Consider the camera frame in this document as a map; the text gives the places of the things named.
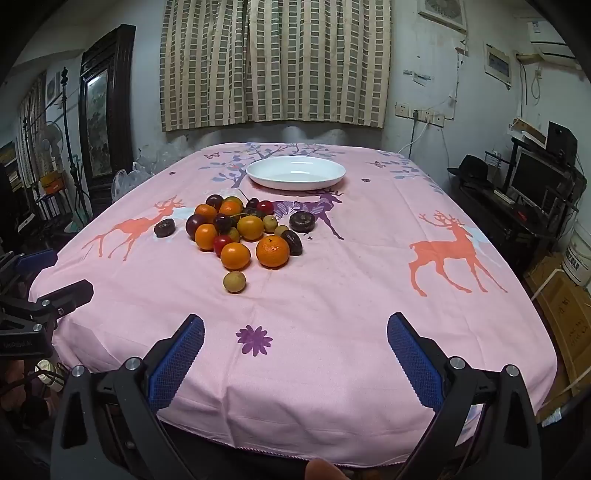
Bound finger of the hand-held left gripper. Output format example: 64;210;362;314
0;249;58;283
0;279;94;324

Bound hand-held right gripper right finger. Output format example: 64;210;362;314
387;312;543;480

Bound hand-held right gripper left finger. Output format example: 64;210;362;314
51;314;206;480

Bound large mandarin orange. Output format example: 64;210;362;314
256;234;291;269

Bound yellow-orange mandarin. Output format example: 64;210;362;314
237;215;265;241

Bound white oval plate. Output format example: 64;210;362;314
246;156;347;191

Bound person's right hand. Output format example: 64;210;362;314
305;459;343;480

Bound white standing fan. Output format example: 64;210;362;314
36;121;65;185

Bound pink deer print tablecloth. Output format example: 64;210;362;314
28;142;558;467

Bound clear plastic bags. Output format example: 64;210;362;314
112;145;195;201

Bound dark wooden framed painting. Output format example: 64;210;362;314
78;24;137;185

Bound black coat stand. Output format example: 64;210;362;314
58;67;90;222

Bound brown cardboard box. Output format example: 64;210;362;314
526;256;591;402

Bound black computer desk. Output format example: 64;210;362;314
450;175;578;278

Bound white plastic bucket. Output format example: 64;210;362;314
561;217;591;289

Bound black hat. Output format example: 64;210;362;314
447;154;495;188

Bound computer monitor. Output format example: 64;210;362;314
508;148;571;208

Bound black speaker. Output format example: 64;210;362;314
546;121;579;167

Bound beige checked curtain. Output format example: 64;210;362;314
159;0;393;133

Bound white electrical panel box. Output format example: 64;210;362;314
485;44;513;88

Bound white air conditioner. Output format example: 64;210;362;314
526;16;583;58

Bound white power cable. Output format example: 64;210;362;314
397;121;428;155

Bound white wall socket strip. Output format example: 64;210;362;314
412;108;445;127

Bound white wall exhaust fan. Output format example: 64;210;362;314
418;0;468;33

